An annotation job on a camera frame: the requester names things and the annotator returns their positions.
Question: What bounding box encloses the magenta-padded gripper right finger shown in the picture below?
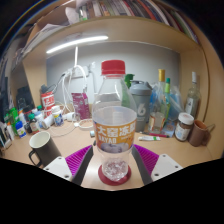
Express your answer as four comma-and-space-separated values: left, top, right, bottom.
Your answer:
130, 143, 184, 186

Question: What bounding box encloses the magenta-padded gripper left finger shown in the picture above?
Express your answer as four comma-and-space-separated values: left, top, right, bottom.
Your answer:
43, 144, 95, 187

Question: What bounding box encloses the clear red-capped drink bottle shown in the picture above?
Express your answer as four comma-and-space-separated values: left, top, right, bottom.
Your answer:
91, 59, 138, 183

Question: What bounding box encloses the white and green tube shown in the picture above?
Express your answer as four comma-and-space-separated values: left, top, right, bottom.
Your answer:
137, 134, 162, 142

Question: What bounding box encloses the black mug with white inside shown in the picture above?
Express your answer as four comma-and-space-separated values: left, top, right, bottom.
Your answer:
28, 130, 62, 168

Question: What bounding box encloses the white bottle with blue label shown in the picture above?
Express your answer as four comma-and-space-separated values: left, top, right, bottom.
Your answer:
50, 105, 64, 127

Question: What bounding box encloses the brown jar with white lid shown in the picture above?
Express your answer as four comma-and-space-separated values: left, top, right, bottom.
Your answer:
174, 112, 195, 142

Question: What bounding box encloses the glass bottle with yellow cap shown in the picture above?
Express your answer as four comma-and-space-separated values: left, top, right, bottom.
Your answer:
149, 68, 167, 133

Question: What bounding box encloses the grey shaker bottle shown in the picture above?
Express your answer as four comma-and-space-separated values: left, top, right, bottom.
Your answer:
129, 80, 153, 133

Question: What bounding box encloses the magenta pouch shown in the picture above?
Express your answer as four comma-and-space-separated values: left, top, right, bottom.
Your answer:
71, 92, 91, 121

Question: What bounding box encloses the brown mug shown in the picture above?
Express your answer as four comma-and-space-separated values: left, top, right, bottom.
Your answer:
188, 119, 216, 148

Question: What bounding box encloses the white box with blue lid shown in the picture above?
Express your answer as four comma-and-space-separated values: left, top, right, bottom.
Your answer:
14, 120, 28, 139

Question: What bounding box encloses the slim bottle with green cap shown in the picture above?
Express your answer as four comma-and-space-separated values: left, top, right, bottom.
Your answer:
163, 77, 172, 124

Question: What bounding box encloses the clear glass bottle white cap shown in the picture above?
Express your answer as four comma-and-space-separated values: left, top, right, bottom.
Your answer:
184, 71, 202, 119

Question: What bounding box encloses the tall green bottle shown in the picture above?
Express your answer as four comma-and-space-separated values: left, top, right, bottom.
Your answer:
123, 73, 135, 108

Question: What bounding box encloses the wooden shelf unit with books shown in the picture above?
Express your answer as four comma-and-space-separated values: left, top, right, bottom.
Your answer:
19, 0, 218, 111

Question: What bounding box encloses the white wall power outlet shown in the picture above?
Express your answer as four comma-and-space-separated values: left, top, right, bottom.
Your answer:
64, 66, 94, 79

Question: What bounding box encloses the white cable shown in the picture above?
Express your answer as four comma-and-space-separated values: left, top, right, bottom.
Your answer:
61, 46, 88, 111

